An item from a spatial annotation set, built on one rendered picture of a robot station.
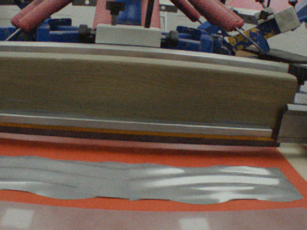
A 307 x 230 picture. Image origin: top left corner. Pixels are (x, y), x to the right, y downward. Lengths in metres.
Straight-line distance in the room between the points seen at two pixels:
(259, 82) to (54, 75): 0.23
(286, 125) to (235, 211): 0.15
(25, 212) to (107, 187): 0.08
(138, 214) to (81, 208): 0.05
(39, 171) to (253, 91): 0.25
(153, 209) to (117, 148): 0.12
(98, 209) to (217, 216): 0.10
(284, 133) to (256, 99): 0.06
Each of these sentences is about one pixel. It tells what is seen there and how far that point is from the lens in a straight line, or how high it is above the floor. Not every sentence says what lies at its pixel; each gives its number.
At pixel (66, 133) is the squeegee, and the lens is 0.39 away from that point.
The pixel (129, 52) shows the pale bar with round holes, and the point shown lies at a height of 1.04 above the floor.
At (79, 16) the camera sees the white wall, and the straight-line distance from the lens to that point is 4.51.
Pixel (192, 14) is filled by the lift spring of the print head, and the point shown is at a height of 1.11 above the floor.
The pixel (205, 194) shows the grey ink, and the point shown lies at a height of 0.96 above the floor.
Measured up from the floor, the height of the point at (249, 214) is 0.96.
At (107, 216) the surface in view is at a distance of 0.27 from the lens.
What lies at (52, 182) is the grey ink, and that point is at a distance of 0.30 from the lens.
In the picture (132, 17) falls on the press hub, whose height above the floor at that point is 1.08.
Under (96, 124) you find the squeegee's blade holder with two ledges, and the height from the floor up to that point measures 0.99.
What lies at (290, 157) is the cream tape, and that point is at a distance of 0.44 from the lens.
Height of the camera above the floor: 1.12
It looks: 20 degrees down
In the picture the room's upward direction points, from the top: 6 degrees clockwise
